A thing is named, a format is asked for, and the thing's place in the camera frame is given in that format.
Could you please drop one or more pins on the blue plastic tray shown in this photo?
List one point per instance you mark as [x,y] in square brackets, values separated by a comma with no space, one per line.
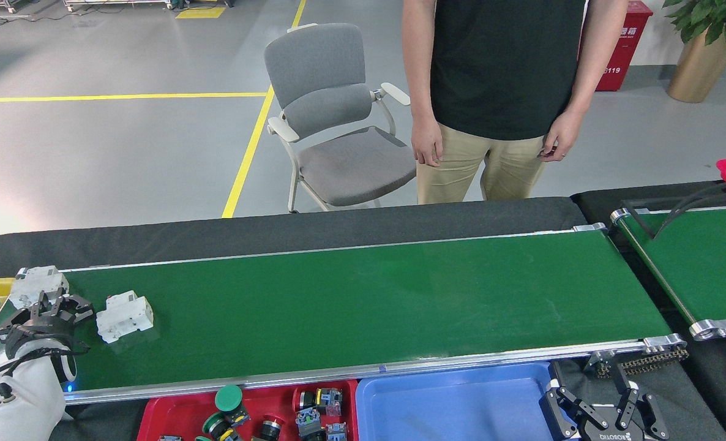
[449,404]

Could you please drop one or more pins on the grey office chair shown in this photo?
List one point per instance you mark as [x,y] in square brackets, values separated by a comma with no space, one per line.
[314,61]

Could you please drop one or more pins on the yellow push button switch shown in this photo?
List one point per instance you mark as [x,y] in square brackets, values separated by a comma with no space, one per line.
[308,421]

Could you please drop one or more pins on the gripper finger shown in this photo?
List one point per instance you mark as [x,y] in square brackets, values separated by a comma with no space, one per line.
[20,320]
[553,410]
[75,309]
[657,419]

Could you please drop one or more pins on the blue grey switch contact block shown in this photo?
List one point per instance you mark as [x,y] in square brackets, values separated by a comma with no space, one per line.
[336,432]

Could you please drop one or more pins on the distant metal workbench frame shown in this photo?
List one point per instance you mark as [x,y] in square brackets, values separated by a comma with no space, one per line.
[118,3]

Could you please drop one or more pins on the red fire extinguisher box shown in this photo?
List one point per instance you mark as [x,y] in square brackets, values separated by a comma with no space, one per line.
[629,49]

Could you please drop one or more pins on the short green feeder conveyor belt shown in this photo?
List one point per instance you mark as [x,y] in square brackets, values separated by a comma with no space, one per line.
[706,263]

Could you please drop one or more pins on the potted plant in gold pot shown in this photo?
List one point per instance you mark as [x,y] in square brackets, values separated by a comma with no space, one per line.
[699,73]

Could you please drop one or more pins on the person's right hand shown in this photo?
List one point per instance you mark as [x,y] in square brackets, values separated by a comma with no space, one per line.
[427,141]

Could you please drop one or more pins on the green mushroom push button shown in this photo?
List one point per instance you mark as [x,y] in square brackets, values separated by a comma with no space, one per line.
[228,398]

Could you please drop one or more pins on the person's left forearm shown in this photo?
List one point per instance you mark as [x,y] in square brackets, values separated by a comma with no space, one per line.
[602,55]

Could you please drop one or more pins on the red plastic tray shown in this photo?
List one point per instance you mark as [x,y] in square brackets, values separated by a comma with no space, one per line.
[167,416]

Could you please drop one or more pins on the person's right forearm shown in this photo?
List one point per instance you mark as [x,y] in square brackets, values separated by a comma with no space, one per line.
[418,61]

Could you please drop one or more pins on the person's left hand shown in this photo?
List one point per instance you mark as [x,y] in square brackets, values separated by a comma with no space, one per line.
[562,135]

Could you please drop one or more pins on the long green conveyor belt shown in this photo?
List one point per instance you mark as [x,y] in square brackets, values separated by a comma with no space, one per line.
[338,306]

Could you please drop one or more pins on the white circuit breaker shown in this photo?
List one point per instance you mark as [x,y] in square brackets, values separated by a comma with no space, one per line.
[29,282]
[124,318]

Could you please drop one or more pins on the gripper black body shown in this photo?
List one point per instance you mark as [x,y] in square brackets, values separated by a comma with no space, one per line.
[614,433]
[38,334]

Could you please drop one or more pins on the person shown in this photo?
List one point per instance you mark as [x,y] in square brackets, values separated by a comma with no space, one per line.
[504,73]

